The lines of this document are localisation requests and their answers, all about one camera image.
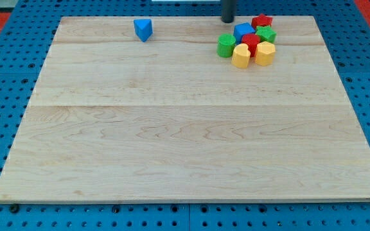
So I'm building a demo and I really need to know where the green cylinder block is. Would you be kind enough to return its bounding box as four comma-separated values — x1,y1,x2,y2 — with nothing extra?
216,33,236,58

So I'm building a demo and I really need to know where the blue cube block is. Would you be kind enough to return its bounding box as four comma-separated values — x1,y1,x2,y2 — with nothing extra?
233,22,256,44

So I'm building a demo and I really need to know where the wooden board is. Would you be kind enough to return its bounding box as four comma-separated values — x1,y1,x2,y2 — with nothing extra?
0,16,370,204

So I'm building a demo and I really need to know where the yellow heart block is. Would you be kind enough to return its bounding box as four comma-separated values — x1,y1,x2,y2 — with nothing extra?
231,43,251,69

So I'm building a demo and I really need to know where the blue triangular block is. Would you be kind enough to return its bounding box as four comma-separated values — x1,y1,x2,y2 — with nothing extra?
134,19,153,42

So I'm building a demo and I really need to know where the red cylinder block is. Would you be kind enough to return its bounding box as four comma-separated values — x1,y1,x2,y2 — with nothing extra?
242,33,261,57

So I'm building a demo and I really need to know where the yellow hexagon block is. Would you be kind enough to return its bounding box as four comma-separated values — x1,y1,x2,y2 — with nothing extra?
254,41,276,66

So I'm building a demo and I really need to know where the green star block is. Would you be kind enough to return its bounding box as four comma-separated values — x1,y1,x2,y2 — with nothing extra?
256,26,277,43

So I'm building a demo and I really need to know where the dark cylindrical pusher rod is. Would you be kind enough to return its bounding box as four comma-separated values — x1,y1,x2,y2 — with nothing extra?
221,0,237,23

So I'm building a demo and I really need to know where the red star block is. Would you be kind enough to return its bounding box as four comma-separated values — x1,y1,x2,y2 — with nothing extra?
251,13,273,29

